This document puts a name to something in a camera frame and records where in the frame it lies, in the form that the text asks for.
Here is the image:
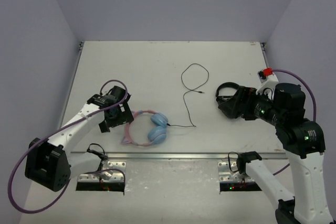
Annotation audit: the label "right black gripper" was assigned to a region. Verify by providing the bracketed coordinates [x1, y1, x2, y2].
[218, 86, 284, 126]

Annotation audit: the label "thin black audio cable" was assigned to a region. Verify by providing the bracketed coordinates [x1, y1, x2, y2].
[166, 63, 210, 128]

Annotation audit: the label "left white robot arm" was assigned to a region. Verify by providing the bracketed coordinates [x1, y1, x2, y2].
[25, 86, 133, 192]

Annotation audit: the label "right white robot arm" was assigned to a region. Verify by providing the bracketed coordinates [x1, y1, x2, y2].
[216, 82, 335, 223]

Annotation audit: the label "black headphones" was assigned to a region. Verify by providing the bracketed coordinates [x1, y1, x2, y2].
[215, 82, 240, 104]

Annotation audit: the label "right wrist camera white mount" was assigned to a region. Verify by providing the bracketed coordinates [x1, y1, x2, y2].
[256, 68, 279, 94]

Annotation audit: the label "left base black wire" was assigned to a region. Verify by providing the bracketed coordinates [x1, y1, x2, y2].
[87, 143, 106, 161]

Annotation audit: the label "base black wire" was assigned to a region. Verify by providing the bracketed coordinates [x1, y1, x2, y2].
[87, 143, 106, 161]
[227, 151, 241, 175]

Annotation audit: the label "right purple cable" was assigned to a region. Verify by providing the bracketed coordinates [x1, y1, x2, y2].
[271, 69, 318, 177]

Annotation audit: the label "purple cable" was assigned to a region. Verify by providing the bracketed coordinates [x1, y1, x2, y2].
[271, 69, 318, 177]
[7, 79, 129, 214]

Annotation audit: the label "right base black wire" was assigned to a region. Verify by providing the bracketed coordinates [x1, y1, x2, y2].
[227, 151, 241, 175]

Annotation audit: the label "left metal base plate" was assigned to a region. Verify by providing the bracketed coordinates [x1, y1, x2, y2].
[77, 159, 127, 183]

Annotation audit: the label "metal base plate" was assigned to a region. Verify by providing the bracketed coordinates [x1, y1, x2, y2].
[217, 161, 254, 183]
[77, 159, 127, 183]

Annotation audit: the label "aluminium table rail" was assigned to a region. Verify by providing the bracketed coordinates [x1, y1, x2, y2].
[70, 151, 288, 161]

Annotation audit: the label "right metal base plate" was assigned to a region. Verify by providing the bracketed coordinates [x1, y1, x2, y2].
[217, 161, 254, 183]

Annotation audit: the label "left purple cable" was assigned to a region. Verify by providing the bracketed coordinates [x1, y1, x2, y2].
[7, 79, 129, 214]

